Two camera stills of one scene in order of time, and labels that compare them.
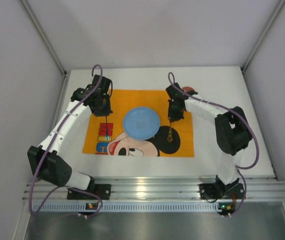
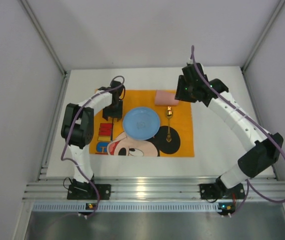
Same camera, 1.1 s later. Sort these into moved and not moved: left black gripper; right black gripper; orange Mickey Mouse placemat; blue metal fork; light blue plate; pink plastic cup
Moved: right black gripper; left black gripper; blue metal fork; pink plastic cup
Not moved: light blue plate; orange Mickey Mouse placemat
